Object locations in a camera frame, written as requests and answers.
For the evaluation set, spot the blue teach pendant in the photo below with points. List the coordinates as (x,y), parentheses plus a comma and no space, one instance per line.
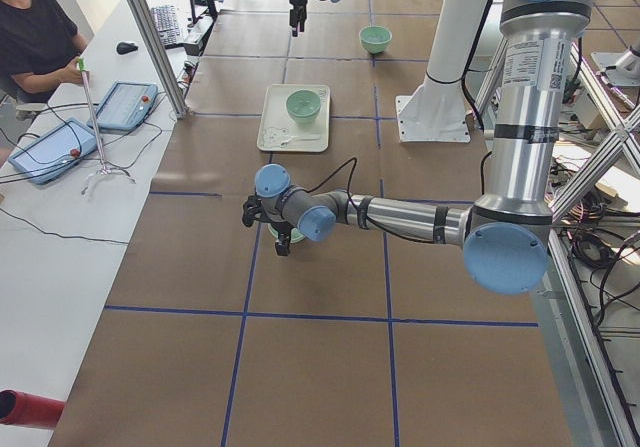
(125,106)
(55,152)

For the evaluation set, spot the black keyboard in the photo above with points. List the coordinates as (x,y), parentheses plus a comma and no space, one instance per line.
(167,25)

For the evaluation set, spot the black computer mouse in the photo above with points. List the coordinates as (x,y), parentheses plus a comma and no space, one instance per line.
(124,48)

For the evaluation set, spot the white plastic spoon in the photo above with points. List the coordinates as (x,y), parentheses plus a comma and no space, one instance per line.
(293,139)

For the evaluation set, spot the green bowl with ice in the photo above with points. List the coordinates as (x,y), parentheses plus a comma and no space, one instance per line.
(375,39)

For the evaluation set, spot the aluminium frame post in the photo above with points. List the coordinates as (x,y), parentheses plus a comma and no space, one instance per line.
(159,58)

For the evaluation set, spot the blue teach pendant far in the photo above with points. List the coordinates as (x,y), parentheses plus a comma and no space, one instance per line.
(125,106)

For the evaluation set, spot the person in black shirt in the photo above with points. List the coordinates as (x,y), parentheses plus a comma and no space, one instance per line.
(40,48)

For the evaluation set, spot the red cylinder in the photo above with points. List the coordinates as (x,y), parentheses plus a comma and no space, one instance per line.
(28,410)

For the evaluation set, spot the pale green serving tray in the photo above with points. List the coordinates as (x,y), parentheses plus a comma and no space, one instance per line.
(275,122)

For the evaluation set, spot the blue teach pendant near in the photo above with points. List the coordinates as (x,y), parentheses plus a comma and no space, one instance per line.
(55,152)

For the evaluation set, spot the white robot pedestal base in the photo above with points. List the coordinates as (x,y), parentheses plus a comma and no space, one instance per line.
(436,112)

